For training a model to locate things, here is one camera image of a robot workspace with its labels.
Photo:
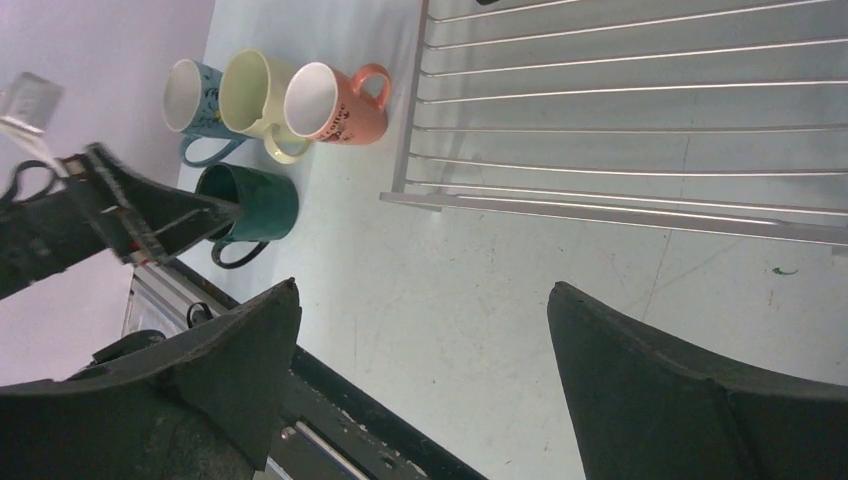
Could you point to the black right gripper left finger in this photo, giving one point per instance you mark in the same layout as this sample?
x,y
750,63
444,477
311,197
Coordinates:
x,y
203,404

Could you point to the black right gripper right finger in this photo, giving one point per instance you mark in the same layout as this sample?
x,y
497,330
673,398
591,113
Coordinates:
x,y
645,404

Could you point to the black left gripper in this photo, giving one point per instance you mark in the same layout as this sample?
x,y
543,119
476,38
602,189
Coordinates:
x,y
146,221

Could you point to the dark teal mug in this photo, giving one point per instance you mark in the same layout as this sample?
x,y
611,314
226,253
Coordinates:
x,y
269,202

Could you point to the light blue mug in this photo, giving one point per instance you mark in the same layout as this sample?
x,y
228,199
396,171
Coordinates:
x,y
191,108

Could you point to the light green mug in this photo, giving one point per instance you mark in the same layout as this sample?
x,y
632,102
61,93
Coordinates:
x,y
251,100

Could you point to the small salmon pink mug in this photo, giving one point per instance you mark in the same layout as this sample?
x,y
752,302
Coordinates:
x,y
324,105

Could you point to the clear acrylic dish rack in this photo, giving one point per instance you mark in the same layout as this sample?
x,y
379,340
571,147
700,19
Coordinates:
x,y
719,117

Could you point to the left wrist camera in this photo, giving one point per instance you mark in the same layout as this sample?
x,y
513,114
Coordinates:
x,y
28,105

